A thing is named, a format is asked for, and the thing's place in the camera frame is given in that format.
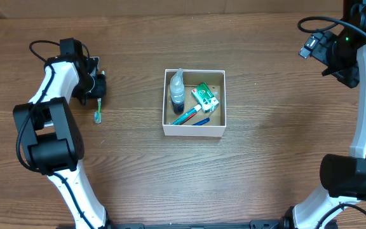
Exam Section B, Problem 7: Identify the white green toothbrush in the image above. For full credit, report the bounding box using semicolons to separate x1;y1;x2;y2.
94;71;106;124

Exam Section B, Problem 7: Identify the clear bottle dark liquid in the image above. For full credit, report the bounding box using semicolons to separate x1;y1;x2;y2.
169;68;186;115

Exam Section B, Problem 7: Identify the red green toothpaste tube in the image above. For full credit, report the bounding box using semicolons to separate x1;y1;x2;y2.
172;104;201;125

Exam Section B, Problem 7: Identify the green soap bar packet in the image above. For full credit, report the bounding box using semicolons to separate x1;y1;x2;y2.
191;83;219;113

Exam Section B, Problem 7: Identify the blue razor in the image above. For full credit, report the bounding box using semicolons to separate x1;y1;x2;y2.
194;118;210;126

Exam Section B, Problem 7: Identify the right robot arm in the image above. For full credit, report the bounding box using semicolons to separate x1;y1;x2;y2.
278;1;366;228

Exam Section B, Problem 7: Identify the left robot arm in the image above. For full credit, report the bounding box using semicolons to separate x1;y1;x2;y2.
13;38;114;228

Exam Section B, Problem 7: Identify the white cardboard box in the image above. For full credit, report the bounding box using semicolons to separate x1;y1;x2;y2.
162;69;227;137

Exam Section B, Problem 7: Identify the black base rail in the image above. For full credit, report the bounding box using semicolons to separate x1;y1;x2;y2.
108;219;294;229

